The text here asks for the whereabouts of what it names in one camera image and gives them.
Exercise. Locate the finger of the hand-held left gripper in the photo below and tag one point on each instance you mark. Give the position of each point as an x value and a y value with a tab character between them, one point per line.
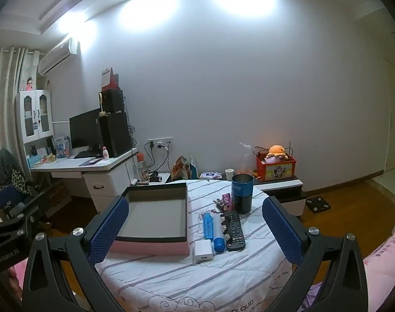
4	196

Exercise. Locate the wet wipes pack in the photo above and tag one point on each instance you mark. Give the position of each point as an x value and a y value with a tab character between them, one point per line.
211	175

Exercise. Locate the black computer tower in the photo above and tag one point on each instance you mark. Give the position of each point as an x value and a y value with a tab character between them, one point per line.
115	135

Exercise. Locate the white tube with blue cap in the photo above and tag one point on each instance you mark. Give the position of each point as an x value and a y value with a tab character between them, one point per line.
218	243

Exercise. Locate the orange plush toy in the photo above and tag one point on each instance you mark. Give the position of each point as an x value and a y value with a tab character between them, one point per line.
277	151

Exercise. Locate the pink bedding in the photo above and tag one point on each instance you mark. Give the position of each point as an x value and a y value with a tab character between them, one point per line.
385	266

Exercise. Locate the small black device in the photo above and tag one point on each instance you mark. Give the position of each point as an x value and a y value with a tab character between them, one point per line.
155	177

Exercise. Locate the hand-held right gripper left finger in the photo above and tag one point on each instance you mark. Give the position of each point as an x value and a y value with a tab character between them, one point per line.
109	230

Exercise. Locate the black speaker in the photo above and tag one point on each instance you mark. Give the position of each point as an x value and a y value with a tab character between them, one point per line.
113	100

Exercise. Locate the black remote control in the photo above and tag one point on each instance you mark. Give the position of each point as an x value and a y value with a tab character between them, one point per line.
234	230

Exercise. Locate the pink lotion bottle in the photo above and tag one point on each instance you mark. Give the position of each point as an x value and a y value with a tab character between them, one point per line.
105	153

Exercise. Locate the white charger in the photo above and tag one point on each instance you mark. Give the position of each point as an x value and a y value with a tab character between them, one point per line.
203	252

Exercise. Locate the white air conditioner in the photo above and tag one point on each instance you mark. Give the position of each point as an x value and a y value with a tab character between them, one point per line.
56	57

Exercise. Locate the yellow desk ornament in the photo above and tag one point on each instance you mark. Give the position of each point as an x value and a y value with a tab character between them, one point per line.
101	104

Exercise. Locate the white desk calendar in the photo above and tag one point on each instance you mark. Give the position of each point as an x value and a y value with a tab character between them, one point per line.
105	77

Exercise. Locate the office chair with leopard cushion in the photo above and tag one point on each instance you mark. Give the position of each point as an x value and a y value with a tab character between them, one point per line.
9	172

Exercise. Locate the black bathroom scale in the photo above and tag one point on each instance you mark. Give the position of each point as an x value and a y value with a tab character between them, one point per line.
319	205

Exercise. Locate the clear plastic bag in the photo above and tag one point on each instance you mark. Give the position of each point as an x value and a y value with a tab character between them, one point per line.
247	159

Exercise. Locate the key bunch with pink tag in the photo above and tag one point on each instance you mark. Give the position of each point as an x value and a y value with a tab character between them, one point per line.
226	200

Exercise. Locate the pale curtain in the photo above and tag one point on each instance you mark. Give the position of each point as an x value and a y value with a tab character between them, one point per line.
5	97

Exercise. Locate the blue and white carton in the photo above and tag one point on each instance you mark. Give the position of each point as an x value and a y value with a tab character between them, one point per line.
61	147

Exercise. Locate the white wall outlet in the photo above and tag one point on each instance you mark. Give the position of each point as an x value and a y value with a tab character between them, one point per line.
160	143

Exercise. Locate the blue and black cup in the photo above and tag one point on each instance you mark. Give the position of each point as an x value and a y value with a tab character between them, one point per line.
242	195

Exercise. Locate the blue snack bag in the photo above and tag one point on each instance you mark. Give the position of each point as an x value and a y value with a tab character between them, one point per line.
193	170

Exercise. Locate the low black and white cabinet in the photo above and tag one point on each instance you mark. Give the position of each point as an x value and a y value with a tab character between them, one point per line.
291	198

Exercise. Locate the pale door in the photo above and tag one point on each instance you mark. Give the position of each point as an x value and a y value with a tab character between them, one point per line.
393	117

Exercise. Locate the white paper cup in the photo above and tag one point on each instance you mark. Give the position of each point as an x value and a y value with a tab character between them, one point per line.
229	175

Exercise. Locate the dark mouse pad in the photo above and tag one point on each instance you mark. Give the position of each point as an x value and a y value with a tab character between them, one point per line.
90	162

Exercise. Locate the white glass-door cabinet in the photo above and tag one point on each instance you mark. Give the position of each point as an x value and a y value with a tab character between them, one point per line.
35	113

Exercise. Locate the orange snack bag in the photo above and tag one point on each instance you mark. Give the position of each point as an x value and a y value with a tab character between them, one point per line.
179	169

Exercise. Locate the black computer monitor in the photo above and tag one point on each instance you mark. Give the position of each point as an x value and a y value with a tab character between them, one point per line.
85	130

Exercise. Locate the white desk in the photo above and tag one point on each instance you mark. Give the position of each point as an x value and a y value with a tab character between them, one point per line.
100	182

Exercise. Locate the red toy box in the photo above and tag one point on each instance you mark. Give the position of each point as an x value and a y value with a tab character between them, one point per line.
277	170

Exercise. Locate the clear bottle with orange cap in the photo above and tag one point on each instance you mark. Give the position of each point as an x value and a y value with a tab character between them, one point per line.
141	169

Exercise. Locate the pink doll figure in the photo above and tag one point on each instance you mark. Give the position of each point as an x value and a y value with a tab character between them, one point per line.
29	84

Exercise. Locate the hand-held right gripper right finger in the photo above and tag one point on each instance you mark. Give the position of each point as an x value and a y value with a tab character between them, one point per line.
281	230

